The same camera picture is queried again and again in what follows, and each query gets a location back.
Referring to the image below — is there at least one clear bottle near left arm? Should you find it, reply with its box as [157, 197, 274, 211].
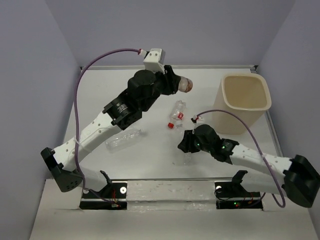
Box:
[105, 128, 147, 153]

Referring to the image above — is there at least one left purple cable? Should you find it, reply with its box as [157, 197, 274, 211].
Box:
[74, 47, 145, 201]

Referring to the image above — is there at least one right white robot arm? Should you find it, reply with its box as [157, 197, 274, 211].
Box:
[177, 124, 320, 208]

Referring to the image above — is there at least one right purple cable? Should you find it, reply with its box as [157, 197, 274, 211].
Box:
[197, 109, 286, 208]

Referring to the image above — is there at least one red cap pink bottle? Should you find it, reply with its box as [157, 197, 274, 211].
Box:
[178, 76, 193, 93]

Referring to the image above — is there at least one crushed red label bottle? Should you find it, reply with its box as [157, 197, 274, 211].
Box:
[167, 100, 186, 129]

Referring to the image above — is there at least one clear white cap bottle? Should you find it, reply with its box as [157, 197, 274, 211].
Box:
[174, 124, 192, 166]

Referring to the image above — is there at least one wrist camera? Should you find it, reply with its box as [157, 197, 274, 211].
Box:
[143, 48, 166, 72]
[191, 115, 206, 128]

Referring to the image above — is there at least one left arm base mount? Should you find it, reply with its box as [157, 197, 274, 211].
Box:
[79, 170, 128, 211]

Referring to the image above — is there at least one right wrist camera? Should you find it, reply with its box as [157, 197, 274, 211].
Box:
[191, 115, 206, 128]

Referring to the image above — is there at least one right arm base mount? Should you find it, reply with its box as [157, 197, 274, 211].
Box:
[214, 170, 263, 210]

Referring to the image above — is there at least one beige plastic bin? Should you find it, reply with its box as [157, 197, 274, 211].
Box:
[212, 73, 272, 135]

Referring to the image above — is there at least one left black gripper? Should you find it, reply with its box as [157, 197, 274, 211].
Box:
[141, 66, 182, 113]

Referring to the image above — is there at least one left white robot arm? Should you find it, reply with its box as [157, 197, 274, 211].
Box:
[40, 65, 193, 198]

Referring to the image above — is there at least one purple cable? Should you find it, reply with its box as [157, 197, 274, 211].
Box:
[197, 109, 286, 208]
[74, 47, 145, 201]

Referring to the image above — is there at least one metal table rail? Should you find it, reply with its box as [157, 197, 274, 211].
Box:
[88, 65, 258, 71]

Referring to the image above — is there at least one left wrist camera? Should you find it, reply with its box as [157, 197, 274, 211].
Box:
[143, 48, 166, 72]

